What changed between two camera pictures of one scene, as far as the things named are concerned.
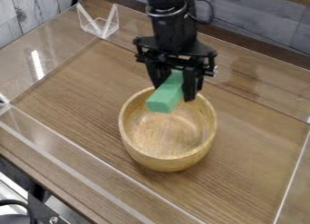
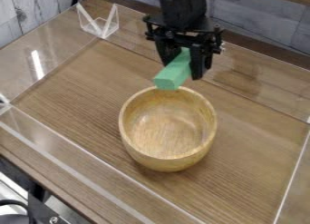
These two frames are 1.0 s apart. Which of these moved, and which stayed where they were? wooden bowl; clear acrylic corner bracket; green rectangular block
Moved: green rectangular block
Stayed: clear acrylic corner bracket; wooden bowl
